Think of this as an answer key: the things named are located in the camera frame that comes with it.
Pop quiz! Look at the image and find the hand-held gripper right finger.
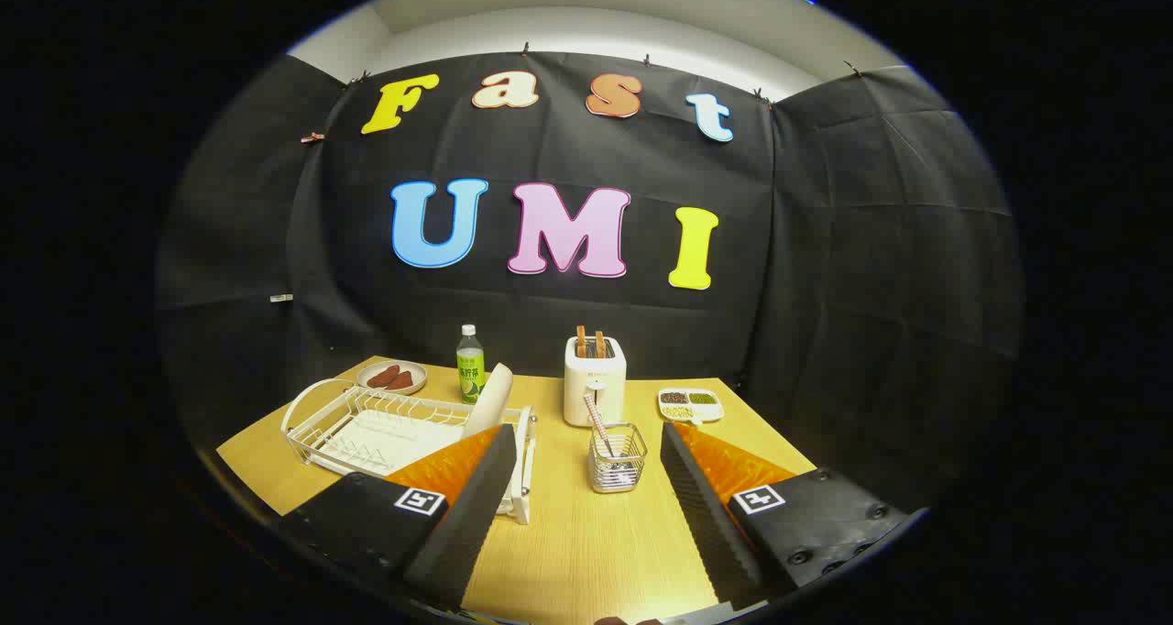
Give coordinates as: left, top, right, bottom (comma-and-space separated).
660, 421, 928, 610

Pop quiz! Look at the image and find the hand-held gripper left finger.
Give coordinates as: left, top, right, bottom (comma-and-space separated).
275, 423, 519, 608

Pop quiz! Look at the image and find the metal wire basket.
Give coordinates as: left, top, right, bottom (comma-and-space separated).
588, 423, 648, 494

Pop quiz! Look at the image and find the white wire dish rack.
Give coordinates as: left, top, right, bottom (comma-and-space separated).
280, 378, 537, 525

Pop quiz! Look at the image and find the grey plate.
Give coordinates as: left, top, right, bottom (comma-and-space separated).
463, 362, 514, 440

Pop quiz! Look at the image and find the spoon with checkered handle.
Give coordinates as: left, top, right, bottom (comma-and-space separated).
583, 393, 633, 479

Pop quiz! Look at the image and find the white divided dish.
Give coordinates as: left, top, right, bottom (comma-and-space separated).
657, 388, 725, 426

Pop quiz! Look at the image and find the green label drink bottle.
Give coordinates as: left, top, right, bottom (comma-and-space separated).
456, 323, 487, 403

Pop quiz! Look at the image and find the small beige saucer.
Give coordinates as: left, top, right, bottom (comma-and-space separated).
356, 360, 428, 396

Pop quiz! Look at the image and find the white toaster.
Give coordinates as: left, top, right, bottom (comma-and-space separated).
564, 336, 628, 427

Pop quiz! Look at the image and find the black backdrop cloth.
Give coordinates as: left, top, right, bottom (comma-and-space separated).
156, 50, 1023, 516

